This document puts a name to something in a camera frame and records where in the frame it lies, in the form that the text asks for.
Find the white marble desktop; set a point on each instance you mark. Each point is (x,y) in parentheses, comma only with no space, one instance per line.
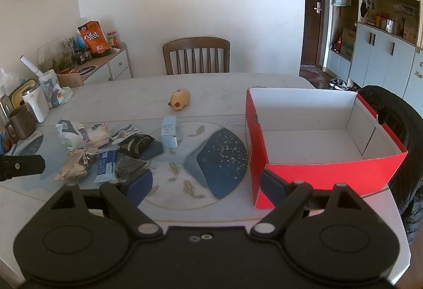
(214,94)

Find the red doormat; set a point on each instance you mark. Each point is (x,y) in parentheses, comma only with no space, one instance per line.
(312,75)

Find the dark glass jar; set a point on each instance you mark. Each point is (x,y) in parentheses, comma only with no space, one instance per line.
(82,56)

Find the white blue wall cabinet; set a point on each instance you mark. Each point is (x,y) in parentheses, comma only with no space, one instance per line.
(380,54)

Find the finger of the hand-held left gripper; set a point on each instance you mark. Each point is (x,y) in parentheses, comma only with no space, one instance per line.
(26,166)

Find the red cardboard box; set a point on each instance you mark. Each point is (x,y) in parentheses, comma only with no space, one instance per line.
(297,173)

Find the wooden dining chair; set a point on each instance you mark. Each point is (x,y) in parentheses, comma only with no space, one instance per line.
(196,56)

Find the blue wafer packet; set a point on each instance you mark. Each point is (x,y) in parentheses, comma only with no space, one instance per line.
(106,165)

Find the brown mug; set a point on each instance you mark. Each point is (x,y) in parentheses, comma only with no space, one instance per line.
(21,124)

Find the patterned paper box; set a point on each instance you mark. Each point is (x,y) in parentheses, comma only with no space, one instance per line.
(49,89)

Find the clear glass tank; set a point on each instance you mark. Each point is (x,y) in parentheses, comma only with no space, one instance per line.
(54,53)

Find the yellow green tray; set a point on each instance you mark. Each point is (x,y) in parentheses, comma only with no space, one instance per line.
(19,87)

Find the brown silver snack packet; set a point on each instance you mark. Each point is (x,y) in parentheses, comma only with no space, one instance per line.
(74,165)

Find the white paper roll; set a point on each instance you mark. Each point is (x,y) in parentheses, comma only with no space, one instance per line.
(31,66)

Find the bread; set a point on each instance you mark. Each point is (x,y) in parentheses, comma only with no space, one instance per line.
(97,135)

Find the koi print table mat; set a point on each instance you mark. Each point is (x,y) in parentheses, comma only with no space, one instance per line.
(178,200)

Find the white green crumpled packet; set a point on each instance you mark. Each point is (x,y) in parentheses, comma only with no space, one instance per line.
(69,133)

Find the blue snack bag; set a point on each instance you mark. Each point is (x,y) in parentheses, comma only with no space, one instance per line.
(81,41)

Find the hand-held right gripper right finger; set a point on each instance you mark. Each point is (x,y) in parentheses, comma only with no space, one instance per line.
(272,185)

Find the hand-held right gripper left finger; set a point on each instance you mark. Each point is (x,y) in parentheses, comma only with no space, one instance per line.
(140,185)

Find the dark sneakers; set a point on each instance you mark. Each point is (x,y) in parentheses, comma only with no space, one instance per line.
(340,83)

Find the silver door lock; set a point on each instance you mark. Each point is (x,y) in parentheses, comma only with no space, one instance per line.
(318,5)

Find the tan animal toy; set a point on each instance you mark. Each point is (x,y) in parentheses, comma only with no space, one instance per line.
(179,99)

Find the patterned plastic bag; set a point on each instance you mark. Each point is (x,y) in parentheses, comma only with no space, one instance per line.
(64,95)

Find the light blue small box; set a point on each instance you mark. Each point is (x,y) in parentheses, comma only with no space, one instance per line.
(169,132)

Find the round dark mat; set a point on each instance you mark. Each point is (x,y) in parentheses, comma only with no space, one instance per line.
(86,69)

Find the dark green snack packet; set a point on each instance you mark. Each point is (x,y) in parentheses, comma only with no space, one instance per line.
(130,168)
(135,145)

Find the colourful printed wrapper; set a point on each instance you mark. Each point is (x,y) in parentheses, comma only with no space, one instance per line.
(124,132)

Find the white thermal jug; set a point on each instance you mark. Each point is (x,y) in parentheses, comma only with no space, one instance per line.
(36,104)

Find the orange snack bag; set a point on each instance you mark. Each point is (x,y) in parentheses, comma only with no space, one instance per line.
(94,39)

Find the curved light wood board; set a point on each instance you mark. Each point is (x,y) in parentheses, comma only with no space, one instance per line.
(69,79)

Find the steel bottle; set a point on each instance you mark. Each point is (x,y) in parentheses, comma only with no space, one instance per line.
(5,104)

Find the blue printed packet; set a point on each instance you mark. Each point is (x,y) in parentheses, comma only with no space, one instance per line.
(6,142)

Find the red lid jar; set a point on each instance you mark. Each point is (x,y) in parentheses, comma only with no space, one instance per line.
(112,39)

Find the white sideboard cabinet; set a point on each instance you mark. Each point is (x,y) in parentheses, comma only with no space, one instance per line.
(115,67)

